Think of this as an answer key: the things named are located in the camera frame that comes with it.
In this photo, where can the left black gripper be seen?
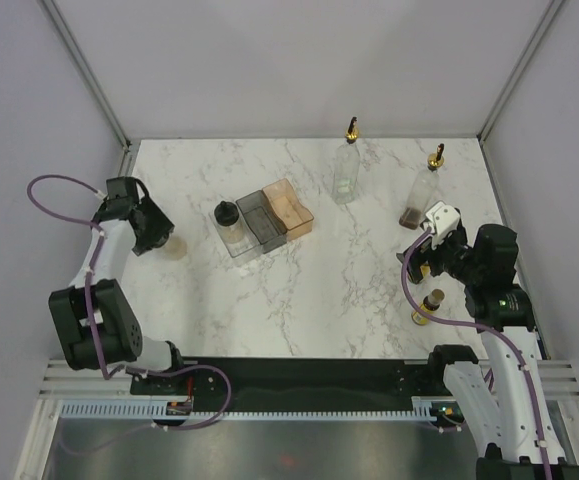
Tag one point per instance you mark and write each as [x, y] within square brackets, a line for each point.
[160, 226]

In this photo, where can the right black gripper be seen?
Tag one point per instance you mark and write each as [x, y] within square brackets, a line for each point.
[419, 256]

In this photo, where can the black cap shaker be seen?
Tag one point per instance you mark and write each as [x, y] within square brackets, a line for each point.
[228, 220]
[174, 249]

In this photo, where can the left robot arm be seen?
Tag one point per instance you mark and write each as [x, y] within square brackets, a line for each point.
[96, 326]

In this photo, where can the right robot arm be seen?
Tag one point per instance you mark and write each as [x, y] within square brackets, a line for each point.
[510, 421]

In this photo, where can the lower yellow label bottle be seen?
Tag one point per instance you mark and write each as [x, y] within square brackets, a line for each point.
[430, 304]

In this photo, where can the dark sauce glass bottle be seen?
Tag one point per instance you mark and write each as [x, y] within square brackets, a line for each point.
[422, 190]

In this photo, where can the clear square oil bottle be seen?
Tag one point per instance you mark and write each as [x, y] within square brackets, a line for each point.
[347, 163]

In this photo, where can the clear plastic bin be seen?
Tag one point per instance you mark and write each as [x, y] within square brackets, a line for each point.
[247, 249]

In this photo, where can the grey plastic bin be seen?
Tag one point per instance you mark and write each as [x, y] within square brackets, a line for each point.
[261, 219]

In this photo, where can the orange plastic bin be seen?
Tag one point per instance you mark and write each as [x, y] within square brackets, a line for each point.
[297, 219]

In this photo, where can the left aluminium frame post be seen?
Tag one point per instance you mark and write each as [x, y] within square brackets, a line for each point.
[81, 64]

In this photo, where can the aluminium frame post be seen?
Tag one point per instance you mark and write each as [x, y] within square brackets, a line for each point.
[529, 51]
[81, 64]

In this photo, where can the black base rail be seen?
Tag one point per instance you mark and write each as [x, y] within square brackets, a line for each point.
[299, 385]

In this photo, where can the white cable duct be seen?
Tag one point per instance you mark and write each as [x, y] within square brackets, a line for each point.
[421, 411]

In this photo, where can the right aluminium frame post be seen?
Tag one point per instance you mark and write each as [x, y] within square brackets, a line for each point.
[529, 51]

